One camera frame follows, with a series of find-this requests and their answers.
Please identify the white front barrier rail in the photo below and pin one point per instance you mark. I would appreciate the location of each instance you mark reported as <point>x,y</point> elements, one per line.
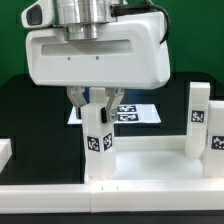
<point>114,196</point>

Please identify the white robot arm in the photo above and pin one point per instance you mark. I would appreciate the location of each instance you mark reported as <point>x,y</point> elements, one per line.
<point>80,19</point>

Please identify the white left barrier block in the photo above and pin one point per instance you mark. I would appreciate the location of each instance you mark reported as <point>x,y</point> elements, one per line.
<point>5,152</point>

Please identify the white marker sheet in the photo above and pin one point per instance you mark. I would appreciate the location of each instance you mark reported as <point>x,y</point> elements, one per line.
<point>137,113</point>

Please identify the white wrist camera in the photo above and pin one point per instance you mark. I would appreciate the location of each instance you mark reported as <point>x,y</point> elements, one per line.
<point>38,15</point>

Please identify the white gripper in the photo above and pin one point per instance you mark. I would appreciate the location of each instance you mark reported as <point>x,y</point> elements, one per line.
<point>128,53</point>

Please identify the white desk top tray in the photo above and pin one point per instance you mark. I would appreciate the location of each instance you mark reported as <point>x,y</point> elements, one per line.
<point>153,158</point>

